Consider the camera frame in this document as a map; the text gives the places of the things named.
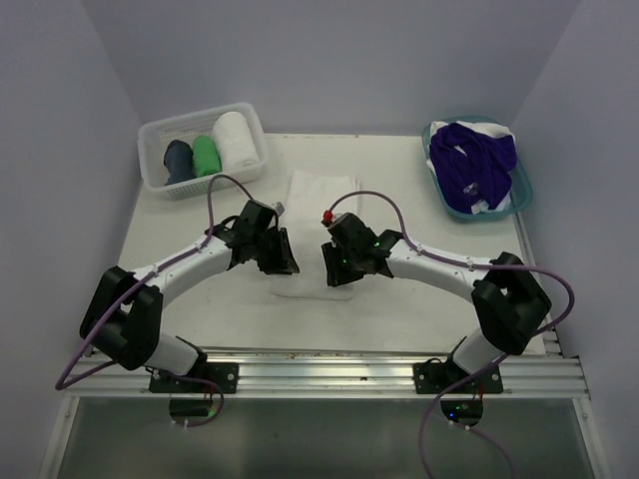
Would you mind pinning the green rolled towel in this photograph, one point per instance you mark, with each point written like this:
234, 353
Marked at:
206, 157

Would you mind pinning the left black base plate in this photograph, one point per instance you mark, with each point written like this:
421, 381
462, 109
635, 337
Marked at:
203, 378

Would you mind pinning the aluminium mounting rail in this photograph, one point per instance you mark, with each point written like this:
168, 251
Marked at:
341, 375

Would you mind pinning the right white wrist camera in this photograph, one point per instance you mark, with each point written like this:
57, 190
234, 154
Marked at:
331, 218

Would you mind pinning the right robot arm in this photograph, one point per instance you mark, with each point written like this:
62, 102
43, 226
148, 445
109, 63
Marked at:
508, 301

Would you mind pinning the purple towel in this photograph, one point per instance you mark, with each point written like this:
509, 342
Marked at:
469, 159

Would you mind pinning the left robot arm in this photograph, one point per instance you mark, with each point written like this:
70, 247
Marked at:
124, 316

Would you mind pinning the white towel pile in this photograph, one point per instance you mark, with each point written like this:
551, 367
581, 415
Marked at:
308, 198

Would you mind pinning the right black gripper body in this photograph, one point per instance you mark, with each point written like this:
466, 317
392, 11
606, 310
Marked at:
351, 255

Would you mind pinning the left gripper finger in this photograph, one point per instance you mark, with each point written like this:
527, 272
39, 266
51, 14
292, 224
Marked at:
271, 258
289, 264

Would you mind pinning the white rolled towel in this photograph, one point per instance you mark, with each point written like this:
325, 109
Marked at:
234, 141

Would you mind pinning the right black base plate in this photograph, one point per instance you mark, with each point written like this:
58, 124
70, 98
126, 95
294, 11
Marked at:
434, 375

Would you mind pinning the white plastic basket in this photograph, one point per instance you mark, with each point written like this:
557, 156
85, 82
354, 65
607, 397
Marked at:
154, 138

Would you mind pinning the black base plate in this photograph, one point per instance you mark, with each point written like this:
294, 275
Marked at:
434, 375
203, 378

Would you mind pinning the dark blue towel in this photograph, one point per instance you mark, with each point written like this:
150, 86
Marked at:
179, 162

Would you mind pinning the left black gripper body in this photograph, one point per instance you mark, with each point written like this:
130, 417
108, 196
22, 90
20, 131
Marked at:
255, 240

